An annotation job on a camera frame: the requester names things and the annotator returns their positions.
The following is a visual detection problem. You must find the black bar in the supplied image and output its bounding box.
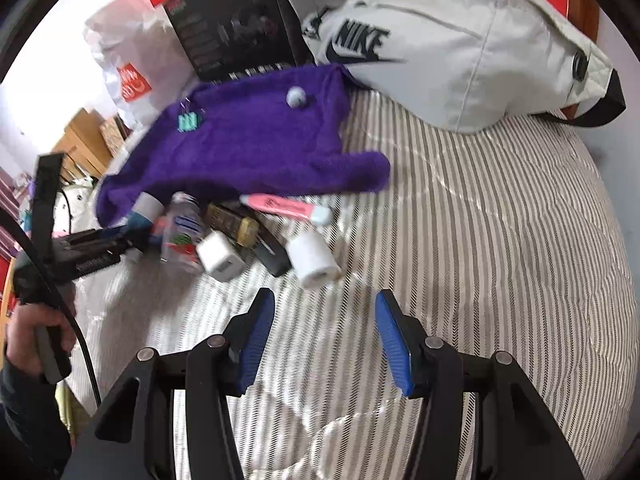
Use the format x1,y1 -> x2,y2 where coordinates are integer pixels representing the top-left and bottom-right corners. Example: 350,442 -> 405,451
252,210 -> 291,277

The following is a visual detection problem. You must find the white canvas bag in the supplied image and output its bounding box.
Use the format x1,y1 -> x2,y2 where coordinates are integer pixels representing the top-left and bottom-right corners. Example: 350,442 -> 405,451
283,0 -> 627,135

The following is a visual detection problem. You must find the black headphone box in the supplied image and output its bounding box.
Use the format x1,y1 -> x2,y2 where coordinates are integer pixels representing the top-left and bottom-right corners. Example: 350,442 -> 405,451
162,0 -> 297,83

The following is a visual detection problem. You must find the brown lighter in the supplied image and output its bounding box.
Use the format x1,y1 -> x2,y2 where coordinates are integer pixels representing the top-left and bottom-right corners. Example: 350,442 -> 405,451
206,202 -> 261,248

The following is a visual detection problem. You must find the green binder clip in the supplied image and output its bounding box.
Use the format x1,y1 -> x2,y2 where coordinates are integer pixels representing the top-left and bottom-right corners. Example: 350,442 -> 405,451
177,100 -> 203,133

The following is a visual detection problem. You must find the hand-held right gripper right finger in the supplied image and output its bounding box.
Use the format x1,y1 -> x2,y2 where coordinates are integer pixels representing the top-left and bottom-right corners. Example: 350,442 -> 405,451
375,288 -> 586,480

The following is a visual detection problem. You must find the wooden furniture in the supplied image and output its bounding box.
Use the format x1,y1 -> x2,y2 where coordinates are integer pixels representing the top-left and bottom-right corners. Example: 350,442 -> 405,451
50,107 -> 128,181

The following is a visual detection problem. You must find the blue white tube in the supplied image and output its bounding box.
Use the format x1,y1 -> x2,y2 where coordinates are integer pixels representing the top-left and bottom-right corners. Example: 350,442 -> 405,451
122,192 -> 165,241

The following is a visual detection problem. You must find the pink highlighter pen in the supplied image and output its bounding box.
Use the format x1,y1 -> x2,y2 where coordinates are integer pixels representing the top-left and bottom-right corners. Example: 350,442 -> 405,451
239,193 -> 333,227

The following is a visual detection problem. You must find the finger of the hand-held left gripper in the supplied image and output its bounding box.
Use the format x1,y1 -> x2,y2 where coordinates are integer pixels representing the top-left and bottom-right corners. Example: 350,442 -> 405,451
72,227 -> 151,251
72,251 -> 123,278

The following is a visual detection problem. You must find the purple towel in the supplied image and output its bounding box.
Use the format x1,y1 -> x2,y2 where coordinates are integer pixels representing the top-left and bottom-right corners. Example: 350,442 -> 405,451
95,64 -> 392,228

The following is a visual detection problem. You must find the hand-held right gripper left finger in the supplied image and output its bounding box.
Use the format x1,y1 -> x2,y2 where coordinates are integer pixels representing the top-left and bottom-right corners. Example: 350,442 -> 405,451
62,287 -> 277,480

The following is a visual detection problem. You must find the wooden headboard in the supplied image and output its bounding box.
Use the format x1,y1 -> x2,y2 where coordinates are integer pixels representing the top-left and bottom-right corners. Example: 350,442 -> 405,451
567,0 -> 601,51

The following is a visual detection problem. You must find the red striped curtain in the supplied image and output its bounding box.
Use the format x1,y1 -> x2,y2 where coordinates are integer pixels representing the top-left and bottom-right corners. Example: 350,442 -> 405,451
0,162 -> 33,256

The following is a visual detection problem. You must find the white cylindrical plug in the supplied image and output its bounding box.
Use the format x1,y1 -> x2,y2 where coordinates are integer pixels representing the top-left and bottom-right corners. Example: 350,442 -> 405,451
286,231 -> 342,289

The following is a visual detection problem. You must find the white plastic bag red logo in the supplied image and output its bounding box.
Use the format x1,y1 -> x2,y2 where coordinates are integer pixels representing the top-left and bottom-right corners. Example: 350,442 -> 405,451
82,0 -> 201,128

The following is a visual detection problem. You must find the clear candy bottle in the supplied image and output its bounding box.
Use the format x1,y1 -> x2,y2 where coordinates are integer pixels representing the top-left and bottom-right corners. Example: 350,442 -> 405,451
160,192 -> 211,273

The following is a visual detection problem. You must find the person's left forearm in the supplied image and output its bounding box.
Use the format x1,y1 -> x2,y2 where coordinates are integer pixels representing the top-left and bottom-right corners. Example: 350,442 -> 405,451
0,360 -> 73,480

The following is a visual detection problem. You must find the person's left hand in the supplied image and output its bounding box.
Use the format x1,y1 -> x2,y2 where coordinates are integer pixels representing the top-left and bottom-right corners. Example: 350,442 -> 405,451
4,302 -> 77,377

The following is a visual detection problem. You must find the white cube charger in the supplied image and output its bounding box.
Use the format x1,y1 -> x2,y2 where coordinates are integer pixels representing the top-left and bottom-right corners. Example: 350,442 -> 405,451
196,231 -> 246,283

